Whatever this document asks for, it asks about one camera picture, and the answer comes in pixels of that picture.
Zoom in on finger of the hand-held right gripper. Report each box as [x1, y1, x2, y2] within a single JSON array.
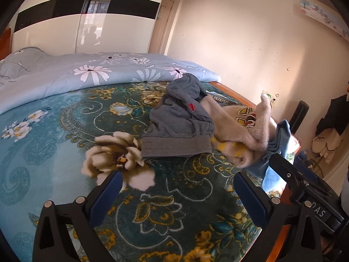
[[269, 153, 299, 190]]

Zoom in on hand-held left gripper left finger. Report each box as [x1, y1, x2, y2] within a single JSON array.
[[32, 171, 124, 262]]

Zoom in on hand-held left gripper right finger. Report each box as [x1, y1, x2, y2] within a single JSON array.
[[234, 172, 325, 262]]

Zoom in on grey knit sweater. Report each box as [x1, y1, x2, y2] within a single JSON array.
[[141, 73, 215, 159]]

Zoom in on blue garment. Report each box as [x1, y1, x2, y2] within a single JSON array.
[[249, 119, 294, 192]]

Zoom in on beige fluffy printed garment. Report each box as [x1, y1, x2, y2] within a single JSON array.
[[202, 93, 281, 170]]

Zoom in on cream hanging garment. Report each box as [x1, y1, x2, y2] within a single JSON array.
[[312, 128, 344, 159]]

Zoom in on black hanging jacket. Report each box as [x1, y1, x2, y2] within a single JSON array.
[[316, 94, 349, 137]]

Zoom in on light blue daisy quilt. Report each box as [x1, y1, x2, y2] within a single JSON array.
[[0, 48, 222, 115]]

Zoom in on white wardrobe with black stripe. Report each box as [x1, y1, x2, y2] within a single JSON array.
[[11, 0, 171, 58]]

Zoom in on cream door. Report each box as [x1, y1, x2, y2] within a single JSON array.
[[149, 0, 175, 56]]

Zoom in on wall socket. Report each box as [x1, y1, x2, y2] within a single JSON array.
[[260, 90, 279, 105]]

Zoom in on wooden bed frame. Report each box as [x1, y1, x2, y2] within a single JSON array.
[[0, 27, 303, 262]]

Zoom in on printed wall border strip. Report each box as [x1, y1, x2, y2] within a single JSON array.
[[296, 0, 349, 39]]

